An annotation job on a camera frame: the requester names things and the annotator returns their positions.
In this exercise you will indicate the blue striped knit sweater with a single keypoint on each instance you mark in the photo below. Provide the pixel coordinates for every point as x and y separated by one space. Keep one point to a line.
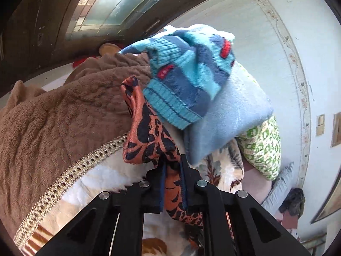
186 80

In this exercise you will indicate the grey-blue pillow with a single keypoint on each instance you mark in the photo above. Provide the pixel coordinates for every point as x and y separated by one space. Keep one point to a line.
279 186

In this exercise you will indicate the brown towel with gold trim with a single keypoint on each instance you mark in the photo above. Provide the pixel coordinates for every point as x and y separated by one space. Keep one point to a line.
66 112

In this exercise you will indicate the green patterned pillow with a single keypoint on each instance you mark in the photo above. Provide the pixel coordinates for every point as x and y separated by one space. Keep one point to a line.
263 149

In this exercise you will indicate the red object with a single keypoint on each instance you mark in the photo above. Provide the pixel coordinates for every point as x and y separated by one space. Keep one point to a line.
79 62

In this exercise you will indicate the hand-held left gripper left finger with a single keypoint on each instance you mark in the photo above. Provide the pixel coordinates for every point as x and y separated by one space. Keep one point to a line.
161 192

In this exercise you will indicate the orange floral garment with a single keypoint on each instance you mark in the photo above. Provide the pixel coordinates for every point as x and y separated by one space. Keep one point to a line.
149 128

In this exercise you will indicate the cream leaf-print blanket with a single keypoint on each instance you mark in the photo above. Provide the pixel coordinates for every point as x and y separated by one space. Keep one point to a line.
88 189

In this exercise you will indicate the mauve quilted pillow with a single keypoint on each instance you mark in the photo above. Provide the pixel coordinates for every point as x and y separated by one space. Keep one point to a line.
255 186

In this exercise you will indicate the round wooden object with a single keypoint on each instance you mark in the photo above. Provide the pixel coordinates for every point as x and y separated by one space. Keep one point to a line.
108 48

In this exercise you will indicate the light blue garment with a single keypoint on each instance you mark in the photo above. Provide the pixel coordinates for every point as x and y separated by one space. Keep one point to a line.
234 117

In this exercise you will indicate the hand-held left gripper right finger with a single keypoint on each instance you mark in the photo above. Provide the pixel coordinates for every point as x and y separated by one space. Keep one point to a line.
183 189

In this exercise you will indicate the dark cloth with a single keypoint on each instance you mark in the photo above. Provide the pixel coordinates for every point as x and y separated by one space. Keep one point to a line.
293 201

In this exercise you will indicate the frosted glass window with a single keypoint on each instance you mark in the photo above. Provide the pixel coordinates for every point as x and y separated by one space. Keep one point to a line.
117 2

